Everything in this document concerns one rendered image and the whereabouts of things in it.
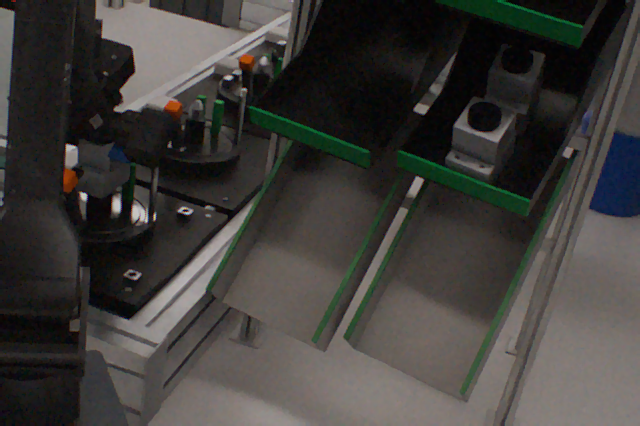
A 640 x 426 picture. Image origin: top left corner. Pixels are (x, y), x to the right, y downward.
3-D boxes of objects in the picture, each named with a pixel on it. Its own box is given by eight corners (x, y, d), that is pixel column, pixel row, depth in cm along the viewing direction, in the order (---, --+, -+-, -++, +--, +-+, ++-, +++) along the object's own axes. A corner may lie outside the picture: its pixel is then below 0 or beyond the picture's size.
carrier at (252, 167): (231, 223, 119) (243, 137, 113) (73, 171, 125) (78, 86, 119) (296, 159, 140) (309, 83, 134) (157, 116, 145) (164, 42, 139)
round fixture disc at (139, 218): (118, 269, 102) (119, 254, 101) (14, 231, 105) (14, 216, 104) (175, 219, 114) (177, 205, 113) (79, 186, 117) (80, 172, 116)
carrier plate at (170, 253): (134, 320, 97) (135, 304, 96) (-48, 251, 103) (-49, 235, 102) (226, 228, 118) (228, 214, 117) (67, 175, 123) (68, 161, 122)
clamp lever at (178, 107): (180, 152, 125) (175, 111, 119) (167, 148, 125) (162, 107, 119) (192, 135, 127) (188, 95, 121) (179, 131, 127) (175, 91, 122)
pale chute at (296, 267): (325, 353, 92) (315, 342, 88) (218, 301, 97) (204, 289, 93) (444, 123, 99) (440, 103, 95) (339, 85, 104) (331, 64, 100)
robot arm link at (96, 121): (137, 137, 91) (162, 86, 93) (-18, 90, 94) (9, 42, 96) (157, 172, 98) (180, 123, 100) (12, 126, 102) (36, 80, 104)
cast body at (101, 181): (102, 200, 104) (106, 145, 100) (69, 189, 105) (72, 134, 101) (138, 173, 111) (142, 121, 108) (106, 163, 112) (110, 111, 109)
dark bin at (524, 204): (526, 220, 81) (536, 163, 75) (396, 169, 86) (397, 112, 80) (625, 42, 96) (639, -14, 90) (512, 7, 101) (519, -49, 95)
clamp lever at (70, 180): (77, 229, 103) (67, 183, 97) (62, 224, 103) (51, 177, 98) (94, 208, 105) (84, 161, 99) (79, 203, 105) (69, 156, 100)
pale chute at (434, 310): (467, 403, 89) (464, 394, 85) (351, 348, 94) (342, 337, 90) (579, 163, 95) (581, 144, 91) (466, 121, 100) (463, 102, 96)
